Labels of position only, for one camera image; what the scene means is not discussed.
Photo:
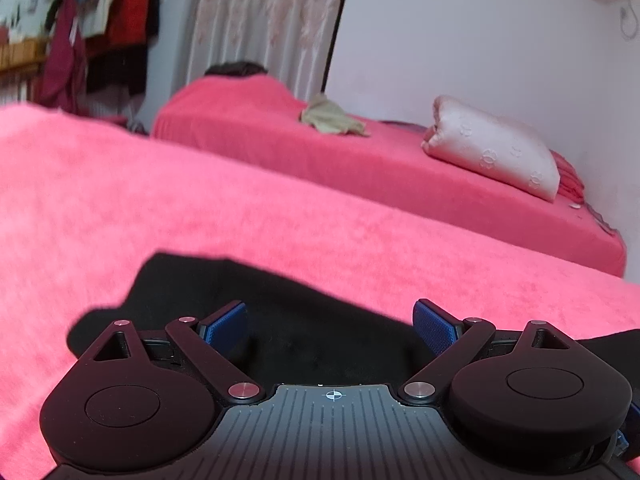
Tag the folded red blanket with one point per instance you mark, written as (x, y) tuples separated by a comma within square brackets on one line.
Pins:
[(567, 177)]

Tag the floral sheer curtain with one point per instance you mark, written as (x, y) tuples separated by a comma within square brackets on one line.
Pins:
[(260, 15)]

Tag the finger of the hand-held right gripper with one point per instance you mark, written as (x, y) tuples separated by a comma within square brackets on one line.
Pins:
[(622, 442)]

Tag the bed with red cover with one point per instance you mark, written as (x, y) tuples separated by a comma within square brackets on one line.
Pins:
[(400, 180)]

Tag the dark crumpled cloth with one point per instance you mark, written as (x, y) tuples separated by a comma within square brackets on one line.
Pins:
[(235, 68)]

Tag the beige crumpled cloth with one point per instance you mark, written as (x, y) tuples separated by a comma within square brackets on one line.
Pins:
[(327, 115)]

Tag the pink fleece blanket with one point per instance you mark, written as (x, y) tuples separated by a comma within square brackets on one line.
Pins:
[(150, 200)]

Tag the maroon hanging garment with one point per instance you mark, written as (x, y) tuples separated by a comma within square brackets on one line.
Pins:
[(62, 60)]

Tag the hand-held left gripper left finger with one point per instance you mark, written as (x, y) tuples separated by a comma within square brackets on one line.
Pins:
[(225, 327)]

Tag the red hanging jacket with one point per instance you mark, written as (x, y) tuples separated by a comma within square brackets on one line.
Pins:
[(132, 15)]

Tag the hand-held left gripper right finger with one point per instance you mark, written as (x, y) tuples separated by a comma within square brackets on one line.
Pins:
[(435, 327)]

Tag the folded pale pink quilt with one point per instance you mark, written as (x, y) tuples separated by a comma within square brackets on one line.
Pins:
[(492, 147)]

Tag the black knit pants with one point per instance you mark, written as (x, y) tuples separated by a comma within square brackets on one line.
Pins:
[(310, 320)]

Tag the wooden rail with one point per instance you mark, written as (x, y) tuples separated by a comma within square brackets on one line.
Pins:
[(22, 52)]

